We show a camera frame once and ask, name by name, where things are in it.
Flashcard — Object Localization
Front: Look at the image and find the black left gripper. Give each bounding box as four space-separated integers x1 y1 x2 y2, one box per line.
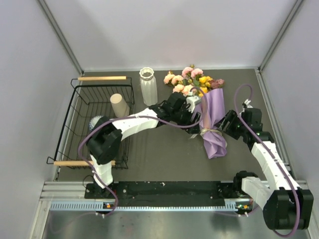
170 103 200 134

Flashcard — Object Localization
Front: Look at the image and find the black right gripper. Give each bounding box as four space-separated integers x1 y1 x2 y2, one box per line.
214 110 248 139

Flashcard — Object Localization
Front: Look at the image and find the cream printed ribbon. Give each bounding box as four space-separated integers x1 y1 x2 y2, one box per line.
190 128 222 139

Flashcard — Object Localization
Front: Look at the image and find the purple flower bouquet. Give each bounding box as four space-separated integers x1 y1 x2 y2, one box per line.
163 65 227 159

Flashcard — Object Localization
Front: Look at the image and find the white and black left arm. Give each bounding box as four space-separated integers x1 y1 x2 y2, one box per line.
84 93 201 198

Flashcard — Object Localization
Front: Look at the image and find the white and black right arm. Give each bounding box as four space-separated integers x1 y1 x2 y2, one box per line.
215 108 314 231

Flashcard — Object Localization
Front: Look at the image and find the white ribbed ceramic vase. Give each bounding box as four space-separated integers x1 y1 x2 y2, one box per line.
139 67 158 106

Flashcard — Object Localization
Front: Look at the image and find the beige paper cup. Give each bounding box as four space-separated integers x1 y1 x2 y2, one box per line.
110 93 130 118

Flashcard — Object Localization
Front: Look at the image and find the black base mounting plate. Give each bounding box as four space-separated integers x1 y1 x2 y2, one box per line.
84 181 252 200

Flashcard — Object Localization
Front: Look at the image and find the blue white patterned bowl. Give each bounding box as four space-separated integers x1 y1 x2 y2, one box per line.
89 116 103 131

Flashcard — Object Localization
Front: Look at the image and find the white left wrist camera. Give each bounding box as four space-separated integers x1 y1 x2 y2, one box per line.
186 92 201 112

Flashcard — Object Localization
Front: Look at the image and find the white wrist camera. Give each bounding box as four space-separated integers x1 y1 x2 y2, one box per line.
242 99 253 109
186 92 201 112

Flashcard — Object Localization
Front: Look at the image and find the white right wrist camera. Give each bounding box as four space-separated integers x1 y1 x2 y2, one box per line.
242 99 253 109

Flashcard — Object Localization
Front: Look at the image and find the grey slotted cable duct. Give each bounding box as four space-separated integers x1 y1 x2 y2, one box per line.
50 201 252 212

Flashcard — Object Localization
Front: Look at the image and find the black wire basket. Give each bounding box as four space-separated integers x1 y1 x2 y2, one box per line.
46 76 135 169

